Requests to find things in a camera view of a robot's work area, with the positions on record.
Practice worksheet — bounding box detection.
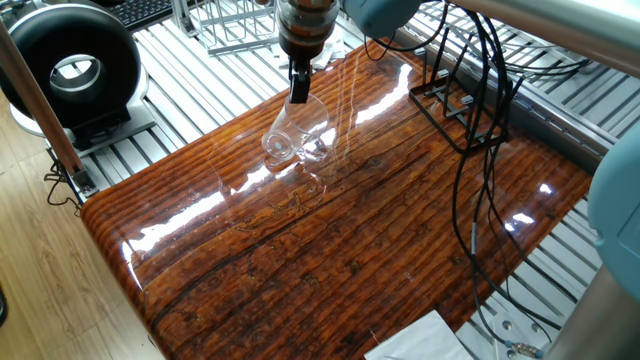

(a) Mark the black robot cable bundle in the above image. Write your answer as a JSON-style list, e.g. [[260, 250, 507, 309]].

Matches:
[[362, 0, 594, 359]]

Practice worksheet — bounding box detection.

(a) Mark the wood grain table mat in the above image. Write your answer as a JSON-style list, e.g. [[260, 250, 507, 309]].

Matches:
[[80, 42, 594, 360]]

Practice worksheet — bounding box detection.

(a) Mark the black wire cup rack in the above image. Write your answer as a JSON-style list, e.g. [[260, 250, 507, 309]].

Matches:
[[408, 27, 524, 155]]

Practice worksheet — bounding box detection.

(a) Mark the thin black floor cable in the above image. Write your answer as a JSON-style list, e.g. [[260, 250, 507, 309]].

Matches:
[[43, 159, 84, 216]]

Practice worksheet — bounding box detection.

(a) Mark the black ring-shaped blower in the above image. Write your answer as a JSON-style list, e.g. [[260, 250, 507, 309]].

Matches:
[[0, 2, 159, 159]]

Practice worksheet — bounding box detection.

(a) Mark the white paper sheet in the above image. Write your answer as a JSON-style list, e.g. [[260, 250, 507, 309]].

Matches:
[[363, 309, 474, 360]]

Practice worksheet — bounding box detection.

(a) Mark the black keyboard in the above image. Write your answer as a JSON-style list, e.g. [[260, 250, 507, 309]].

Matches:
[[107, 0, 176, 31]]

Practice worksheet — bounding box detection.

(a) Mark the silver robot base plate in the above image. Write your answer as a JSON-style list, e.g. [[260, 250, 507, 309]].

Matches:
[[492, 309, 551, 360]]

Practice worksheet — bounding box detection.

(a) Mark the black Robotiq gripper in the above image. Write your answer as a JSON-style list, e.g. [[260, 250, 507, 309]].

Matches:
[[275, 2, 341, 105]]

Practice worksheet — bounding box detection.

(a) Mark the white wire dish rack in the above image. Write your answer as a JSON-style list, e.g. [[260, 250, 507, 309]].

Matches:
[[169, 0, 281, 56]]

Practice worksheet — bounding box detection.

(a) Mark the clear glass cup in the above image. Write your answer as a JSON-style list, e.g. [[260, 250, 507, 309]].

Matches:
[[260, 93, 332, 164]]

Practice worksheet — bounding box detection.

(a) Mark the brown frame post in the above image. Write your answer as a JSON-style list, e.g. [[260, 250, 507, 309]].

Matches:
[[0, 22, 99, 199]]

